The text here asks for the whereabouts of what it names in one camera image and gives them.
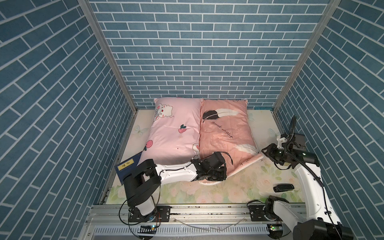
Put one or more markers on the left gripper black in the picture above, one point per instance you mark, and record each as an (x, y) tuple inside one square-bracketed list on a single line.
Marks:
[(222, 177)]

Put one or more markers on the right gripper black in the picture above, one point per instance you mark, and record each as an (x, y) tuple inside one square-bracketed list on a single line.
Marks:
[(270, 148)]

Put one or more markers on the salmon feather print pillow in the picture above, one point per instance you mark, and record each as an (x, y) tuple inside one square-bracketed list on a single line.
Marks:
[(224, 128)]

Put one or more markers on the light pink cartoon pillow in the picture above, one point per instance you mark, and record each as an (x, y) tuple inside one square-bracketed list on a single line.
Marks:
[(175, 132)]

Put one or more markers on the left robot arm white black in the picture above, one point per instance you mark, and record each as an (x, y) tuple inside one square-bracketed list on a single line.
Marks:
[(147, 177)]

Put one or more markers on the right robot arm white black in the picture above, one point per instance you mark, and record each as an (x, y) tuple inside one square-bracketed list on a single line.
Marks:
[(320, 221)]

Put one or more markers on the black remote control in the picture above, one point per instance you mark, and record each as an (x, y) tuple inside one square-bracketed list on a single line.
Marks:
[(283, 188)]

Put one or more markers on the dark blue book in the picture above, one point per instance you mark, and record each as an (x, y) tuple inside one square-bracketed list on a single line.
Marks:
[(124, 168)]

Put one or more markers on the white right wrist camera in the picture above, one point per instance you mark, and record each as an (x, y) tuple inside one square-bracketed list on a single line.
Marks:
[(282, 139)]

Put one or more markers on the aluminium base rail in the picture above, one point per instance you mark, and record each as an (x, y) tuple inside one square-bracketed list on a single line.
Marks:
[(193, 222)]

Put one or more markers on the right aluminium corner post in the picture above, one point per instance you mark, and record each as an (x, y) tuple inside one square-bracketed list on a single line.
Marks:
[(317, 32)]

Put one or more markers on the aluminium corner post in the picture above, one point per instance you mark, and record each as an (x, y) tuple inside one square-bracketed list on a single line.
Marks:
[(92, 20), (317, 32)]

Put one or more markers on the left aluminium corner post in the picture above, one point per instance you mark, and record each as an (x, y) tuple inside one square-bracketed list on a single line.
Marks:
[(92, 20)]

